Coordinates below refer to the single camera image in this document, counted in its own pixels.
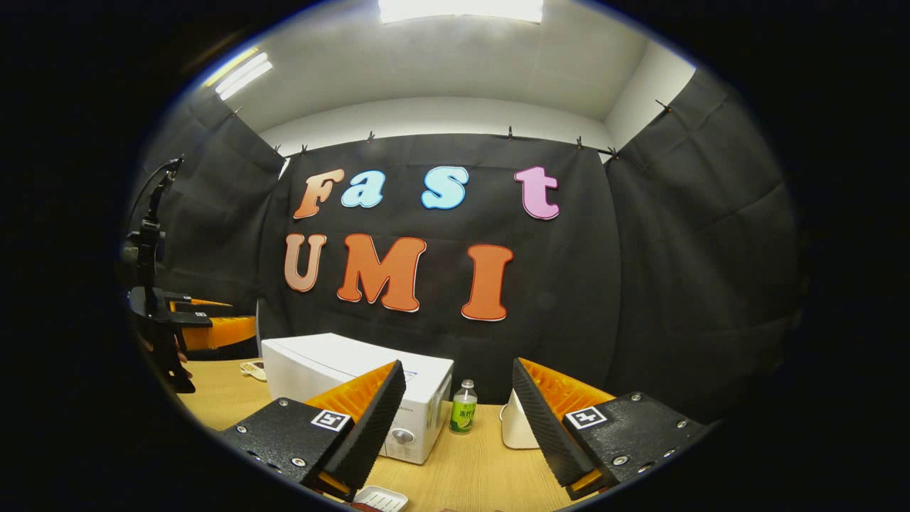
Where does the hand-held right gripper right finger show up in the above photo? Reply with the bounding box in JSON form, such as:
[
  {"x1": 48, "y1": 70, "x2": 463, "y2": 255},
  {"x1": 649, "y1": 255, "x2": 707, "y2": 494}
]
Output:
[{"x1": 513, "y1": 358, "x2": 714, "y2": 501}]

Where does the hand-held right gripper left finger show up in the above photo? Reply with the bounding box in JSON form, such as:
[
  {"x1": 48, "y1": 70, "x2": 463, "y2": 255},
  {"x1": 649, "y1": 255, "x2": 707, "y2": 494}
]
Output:
[{"x1": 217, "y1": 361, "x2": 408, "y2": 503}]

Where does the green label drink bottle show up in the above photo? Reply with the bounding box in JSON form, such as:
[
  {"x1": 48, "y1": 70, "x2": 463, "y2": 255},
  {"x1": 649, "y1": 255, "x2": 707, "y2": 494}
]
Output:
[{"x1": 449, "y1": 379, "x2": 478, "y2": 435}]

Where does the white microwave oven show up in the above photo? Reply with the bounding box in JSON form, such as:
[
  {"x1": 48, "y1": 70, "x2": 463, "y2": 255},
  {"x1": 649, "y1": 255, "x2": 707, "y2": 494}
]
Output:
[{"x1": 261, "y1": 333, "x2": 455, "y2": 466}]

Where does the white toaster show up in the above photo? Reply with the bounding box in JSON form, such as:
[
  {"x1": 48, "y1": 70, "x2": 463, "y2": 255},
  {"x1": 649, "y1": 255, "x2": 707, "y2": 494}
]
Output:
[{"x1": 500, "y1": 388, "x2": 542, "y2": 450}]

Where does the ceiling light panel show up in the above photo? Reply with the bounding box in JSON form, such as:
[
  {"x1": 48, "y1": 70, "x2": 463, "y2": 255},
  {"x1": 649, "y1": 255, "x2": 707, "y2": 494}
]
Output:
[
  {"x1": 205, "y1": 48, "x2": 274, "y2": 101},
  {"x1": 377, "y1": 0, "x2": 545, "y2": 25}
]

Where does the white rectangular plate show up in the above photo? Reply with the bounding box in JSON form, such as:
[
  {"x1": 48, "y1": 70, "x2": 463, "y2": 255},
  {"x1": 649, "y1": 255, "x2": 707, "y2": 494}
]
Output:
[{"x1": 353, "y1": 486, "x2": 410, "y2": 512}]

